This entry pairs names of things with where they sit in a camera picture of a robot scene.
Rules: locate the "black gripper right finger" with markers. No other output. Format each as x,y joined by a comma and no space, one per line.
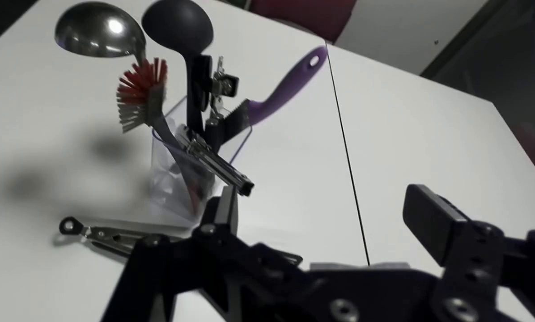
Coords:
433,220

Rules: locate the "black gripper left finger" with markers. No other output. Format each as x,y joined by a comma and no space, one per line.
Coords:
228,207

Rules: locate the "steel kitchen tongs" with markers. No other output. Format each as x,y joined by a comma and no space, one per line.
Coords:
213,162

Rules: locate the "clear plastic utensil holder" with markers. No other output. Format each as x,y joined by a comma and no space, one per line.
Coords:
178,196

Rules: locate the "red bristle brush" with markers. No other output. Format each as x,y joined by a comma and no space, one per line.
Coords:
142,89

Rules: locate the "black plastic ladle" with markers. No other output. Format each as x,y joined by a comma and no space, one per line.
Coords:
178,26

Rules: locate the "dark red chair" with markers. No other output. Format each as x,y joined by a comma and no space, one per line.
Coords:
303,14

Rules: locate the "steel ladle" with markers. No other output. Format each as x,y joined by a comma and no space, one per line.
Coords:
99,28

